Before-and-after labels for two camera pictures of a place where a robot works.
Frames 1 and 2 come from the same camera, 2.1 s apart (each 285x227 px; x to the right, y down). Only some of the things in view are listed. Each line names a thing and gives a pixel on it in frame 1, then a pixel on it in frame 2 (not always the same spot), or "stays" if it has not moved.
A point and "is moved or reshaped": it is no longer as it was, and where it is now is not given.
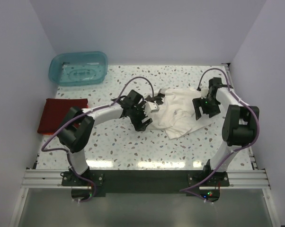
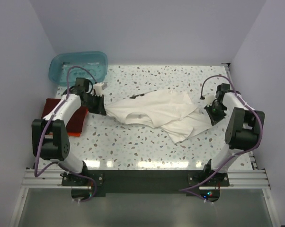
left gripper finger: [137, 123] → [94, 109]
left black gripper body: [138, 111] → [91, 100]
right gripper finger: [196, 103] → [213, 121]
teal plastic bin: [79, 68] stays
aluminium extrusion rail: [239, 178] stays
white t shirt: [177, 113] is moved or reshaped
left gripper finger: [145, 123] → [100, 105]
